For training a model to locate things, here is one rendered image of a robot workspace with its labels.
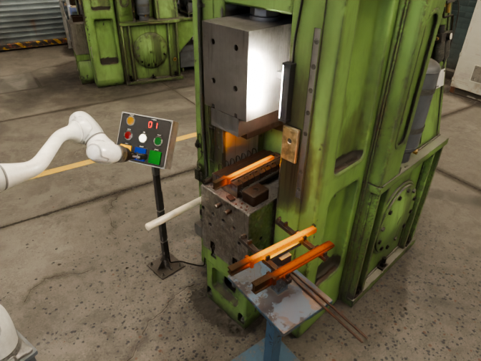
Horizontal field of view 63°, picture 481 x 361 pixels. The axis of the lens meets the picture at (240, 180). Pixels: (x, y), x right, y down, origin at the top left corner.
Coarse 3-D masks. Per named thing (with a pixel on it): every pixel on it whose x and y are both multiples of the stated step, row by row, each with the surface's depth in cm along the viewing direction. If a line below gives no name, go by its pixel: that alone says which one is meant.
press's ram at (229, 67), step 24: (216, 24) 170; (240, 24) 169; (264, 24) 170; (288, 24) 174; (216, 48) 176; (240, 48) 165; (264, 48) 169; (288, 48) 180; (216, 72) 182; (240, 72) 170; (264, 72) 175; (216, 96) 188; (240, 96) 176; (264, 96) 181
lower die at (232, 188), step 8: (264, 152) 237; (272, 152) 235; (240, 160) 227; (248, 160) 225; (256, 160) 226; (272, 160) 225; (280, 160) 226; (224, 168) 219; (232, 168) 218; (240, 168) 218; (256, 168) 217; (272, 168) 219; (216, 176) 213; (240, 176) 209; (248, 176) 210; (256, 176) 211; (264, 176) 217; (232, 184) 205; (240, 184) 204; (232, 192) 208
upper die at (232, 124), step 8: (216, 112) 193; (224, 112) 189; (272, 112) 199; (216, 120) 195; (224, 120) 191; (232, 120) 186; (240, 120) 184; (256, 120) 192; (264, 120) 197; (272, 120) 201; (224, 128) 193; (232, 128) 188; (240, 128) 186; (248, 128) 190; (256, 128) 195
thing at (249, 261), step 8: (304, 232) 172; (312, 232) 173; (288, 240) 167; (296, 240) 168; (272, 248) 163; (280, 248) 164; (248, 256) 157; (256, 256) 158; (264, 256) 160; (232, 264) 154; (240, 264) 154; (248, 264) 157; (232, 272) 153
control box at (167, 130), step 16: (128, 112) 228; (128, 128) 228; (144, 128) 225; (160, 128) 222; (176, 128) 225; (128, 144) 228; (144, 144) 225; (160, 144) 222; (128, 160) 228; (160, 160) 222
